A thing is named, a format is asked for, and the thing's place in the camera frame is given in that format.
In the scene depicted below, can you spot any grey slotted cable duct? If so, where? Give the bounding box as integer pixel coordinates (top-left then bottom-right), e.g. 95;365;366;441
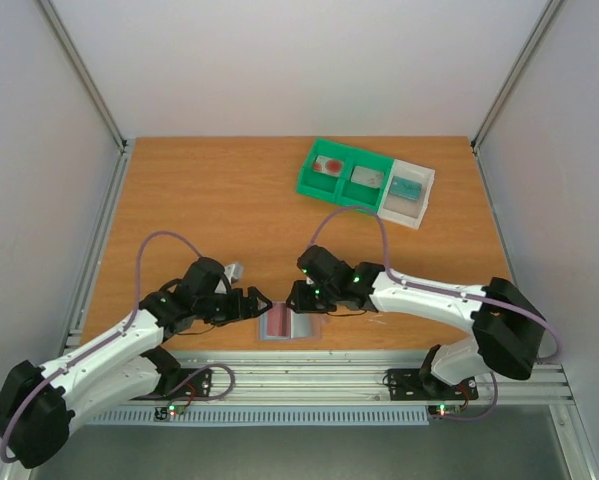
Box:
90;405;429;428

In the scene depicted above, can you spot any right controller board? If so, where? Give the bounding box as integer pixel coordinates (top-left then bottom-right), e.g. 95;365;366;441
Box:
428;403;465;418

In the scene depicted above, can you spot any white plastic bin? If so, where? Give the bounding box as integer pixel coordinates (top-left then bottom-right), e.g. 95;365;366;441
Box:
377;159;435;230

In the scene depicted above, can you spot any left aluminium frame post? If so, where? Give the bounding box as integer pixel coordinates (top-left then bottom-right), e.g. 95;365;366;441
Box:
35;0;127;153

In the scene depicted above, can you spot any controller board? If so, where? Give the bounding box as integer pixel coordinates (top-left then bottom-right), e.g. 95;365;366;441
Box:
428;403;465;418
153;404;187;421

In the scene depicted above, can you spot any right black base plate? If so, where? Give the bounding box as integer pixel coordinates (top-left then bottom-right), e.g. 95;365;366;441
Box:
383;368;479;401

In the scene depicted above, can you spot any right aluminium frame post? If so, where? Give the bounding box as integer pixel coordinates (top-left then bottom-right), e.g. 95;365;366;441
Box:
470;0;565;156

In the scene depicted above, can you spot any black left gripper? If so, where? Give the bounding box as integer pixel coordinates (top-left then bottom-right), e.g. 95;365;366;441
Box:
195;287;273;326

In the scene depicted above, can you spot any teal card in bin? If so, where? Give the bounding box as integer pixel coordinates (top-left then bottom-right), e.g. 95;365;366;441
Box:
388;176;423;202

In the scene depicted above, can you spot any grey card in bin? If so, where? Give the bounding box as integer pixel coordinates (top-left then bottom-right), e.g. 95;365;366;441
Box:
350;165;384;189

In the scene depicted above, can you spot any aluminium front rail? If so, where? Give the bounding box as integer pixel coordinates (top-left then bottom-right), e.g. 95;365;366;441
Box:
86;350;574;406

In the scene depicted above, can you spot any aluminium frame post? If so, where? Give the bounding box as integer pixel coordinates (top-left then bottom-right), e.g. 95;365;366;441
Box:
470;0;565;156
35;0;127;153

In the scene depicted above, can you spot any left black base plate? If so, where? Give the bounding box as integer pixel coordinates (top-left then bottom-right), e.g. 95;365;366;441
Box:
145;368;212;400

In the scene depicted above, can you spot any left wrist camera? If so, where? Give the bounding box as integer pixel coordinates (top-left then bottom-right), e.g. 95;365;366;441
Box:
224;262;244;286

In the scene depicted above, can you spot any red circle card in bin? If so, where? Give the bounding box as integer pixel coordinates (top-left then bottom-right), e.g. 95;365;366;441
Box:
312;155;344;178

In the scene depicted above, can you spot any left controller board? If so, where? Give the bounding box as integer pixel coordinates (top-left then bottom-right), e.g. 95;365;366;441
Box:
153;404;187;421

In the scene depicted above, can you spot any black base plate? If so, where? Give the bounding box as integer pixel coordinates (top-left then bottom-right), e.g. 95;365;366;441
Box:
145;368;212;400
383;368;479;401

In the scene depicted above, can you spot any green two-compartment bin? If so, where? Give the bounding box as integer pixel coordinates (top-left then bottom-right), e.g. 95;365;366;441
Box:
296;138;395;213

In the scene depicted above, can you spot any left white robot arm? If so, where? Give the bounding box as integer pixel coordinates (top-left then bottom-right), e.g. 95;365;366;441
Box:
0;257;273;469

